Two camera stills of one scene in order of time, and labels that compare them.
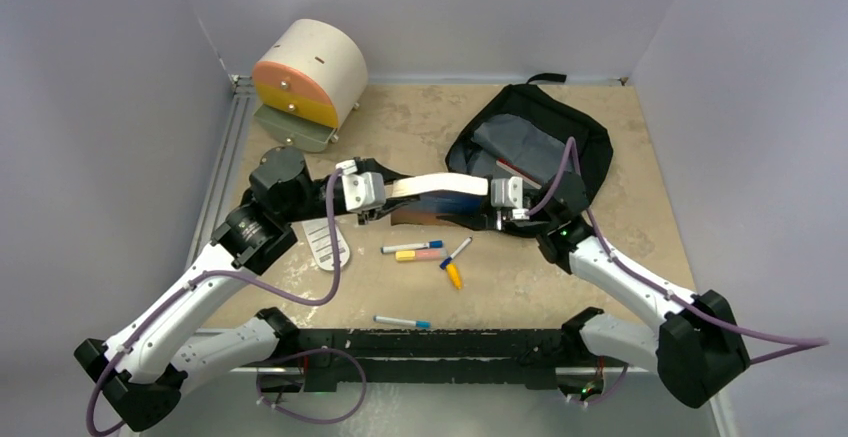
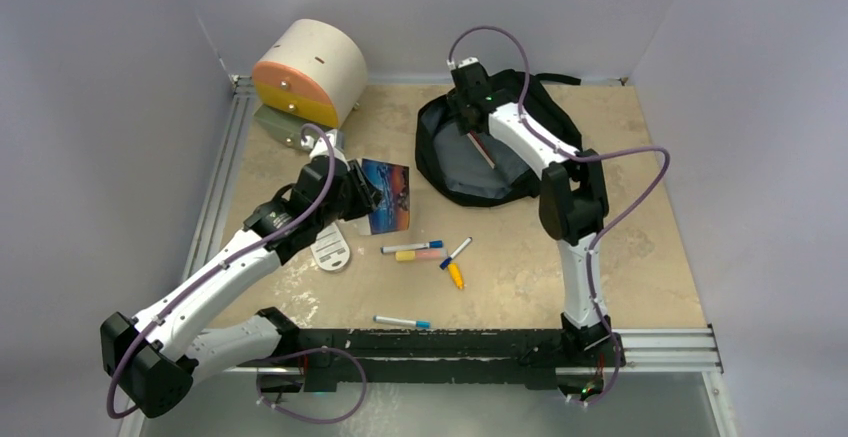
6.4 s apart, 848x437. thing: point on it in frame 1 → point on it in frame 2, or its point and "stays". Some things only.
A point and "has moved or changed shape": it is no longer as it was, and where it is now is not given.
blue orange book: (440, 194) has moved or changed shape
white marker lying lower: (403, 322) stays
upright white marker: (456, 253) stays
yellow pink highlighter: (426, 254) stays
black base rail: (426, 355) stays
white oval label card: (318, 235) stays
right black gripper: (505, 223) → (458, 104)
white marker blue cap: (412, 247) stays
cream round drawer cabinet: (309, 77) stays
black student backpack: (529, 132) has moved or changed shape
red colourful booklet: (519, 172) → (481, 148)
